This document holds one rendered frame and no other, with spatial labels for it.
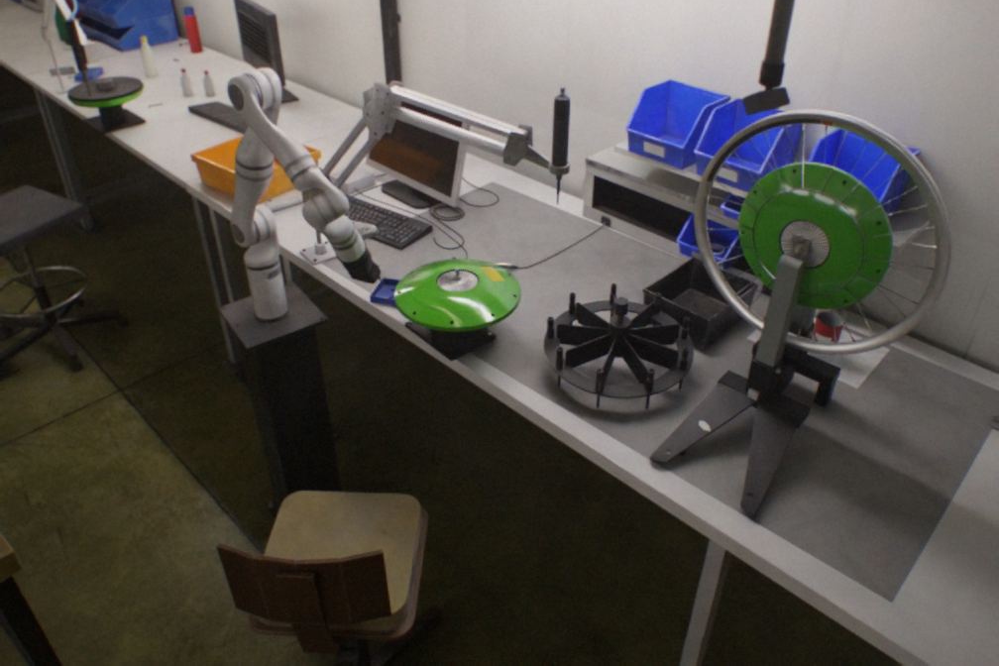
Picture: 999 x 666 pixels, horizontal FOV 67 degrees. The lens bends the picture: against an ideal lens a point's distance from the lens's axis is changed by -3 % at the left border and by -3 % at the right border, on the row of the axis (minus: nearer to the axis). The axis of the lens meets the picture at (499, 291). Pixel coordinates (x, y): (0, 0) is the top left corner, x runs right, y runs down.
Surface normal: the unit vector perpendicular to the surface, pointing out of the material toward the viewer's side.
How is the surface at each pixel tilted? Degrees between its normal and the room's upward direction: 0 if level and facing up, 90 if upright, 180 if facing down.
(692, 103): 90
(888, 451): 0
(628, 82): 90
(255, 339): 0
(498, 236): 0
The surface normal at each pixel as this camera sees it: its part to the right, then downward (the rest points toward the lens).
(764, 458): -0.21, -0.67
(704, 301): 0.00, -0.84
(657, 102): 0.70, 0.35
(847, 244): -0.52, 0.41
